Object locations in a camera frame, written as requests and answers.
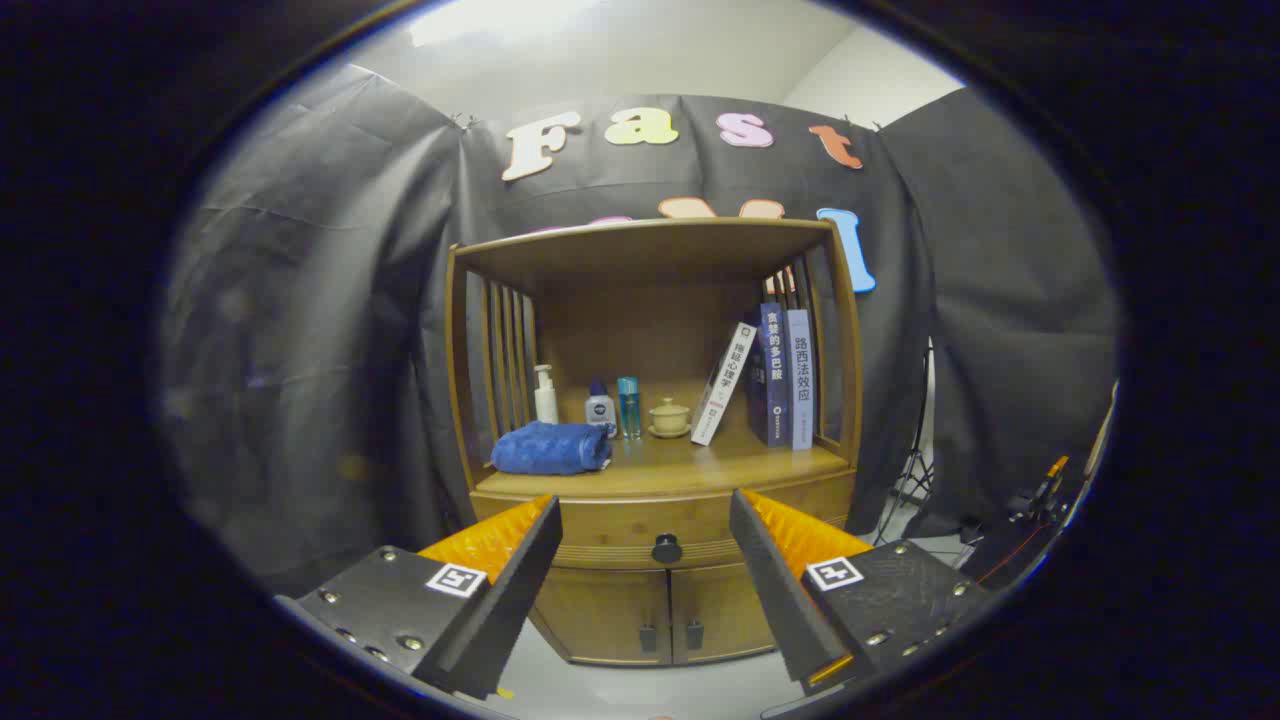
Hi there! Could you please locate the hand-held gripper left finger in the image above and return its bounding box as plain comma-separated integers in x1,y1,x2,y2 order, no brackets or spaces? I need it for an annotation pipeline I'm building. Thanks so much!
275,494,563,701

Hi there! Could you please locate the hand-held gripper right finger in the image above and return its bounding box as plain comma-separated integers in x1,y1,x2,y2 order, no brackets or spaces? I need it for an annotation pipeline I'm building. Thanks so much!
729,488,991,697

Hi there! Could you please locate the wooden drawer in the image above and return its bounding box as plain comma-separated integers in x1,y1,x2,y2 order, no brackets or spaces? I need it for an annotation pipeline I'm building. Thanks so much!
470,470,859,571

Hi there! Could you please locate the wooden cabinet door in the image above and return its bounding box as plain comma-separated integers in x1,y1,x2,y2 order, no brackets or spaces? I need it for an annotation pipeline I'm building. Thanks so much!
670,562,781,665
530,566,673,665

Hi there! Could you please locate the wooden countertop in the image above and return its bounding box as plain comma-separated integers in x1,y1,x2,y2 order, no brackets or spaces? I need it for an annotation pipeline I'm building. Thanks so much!
474,425,853,499

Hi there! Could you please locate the wooden cabinet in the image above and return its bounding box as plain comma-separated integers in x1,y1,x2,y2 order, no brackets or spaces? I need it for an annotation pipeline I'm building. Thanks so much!
443,216,865,668

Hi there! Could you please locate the blue folded towel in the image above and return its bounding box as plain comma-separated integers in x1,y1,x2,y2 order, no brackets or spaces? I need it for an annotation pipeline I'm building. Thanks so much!
490,421,613,476

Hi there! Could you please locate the black tripod stand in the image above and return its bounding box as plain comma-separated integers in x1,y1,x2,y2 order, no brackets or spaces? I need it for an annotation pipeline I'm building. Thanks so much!
872,340,936,546

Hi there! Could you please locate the white bottle blue cap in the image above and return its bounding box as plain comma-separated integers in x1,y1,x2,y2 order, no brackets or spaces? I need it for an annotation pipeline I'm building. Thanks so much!
584,378,618,439

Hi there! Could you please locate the beige lidded teacup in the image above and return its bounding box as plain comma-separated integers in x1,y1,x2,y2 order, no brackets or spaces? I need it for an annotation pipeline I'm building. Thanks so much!
647,397,693,440

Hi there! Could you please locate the pale blue book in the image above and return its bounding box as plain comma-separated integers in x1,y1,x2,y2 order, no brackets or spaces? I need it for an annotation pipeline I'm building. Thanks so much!
784,308,817,452

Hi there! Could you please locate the white book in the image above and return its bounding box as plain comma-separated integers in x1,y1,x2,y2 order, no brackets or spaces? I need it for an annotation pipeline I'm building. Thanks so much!
690,321,759,447

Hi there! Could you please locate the dark blue book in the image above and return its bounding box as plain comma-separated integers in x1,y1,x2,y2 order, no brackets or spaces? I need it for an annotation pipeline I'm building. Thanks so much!
745,302,791,448

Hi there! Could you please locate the black equipment with orange clamp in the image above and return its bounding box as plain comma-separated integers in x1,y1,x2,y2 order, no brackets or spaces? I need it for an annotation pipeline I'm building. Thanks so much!
960,455,1091,591

